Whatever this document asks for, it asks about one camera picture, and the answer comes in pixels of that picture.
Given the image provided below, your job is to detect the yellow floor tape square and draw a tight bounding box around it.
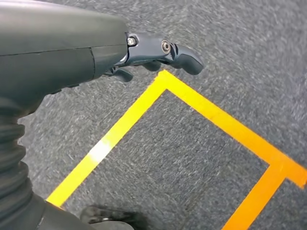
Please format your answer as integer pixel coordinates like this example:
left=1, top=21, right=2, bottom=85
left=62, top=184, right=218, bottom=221
left=45, top=69, right=307, bottom=230

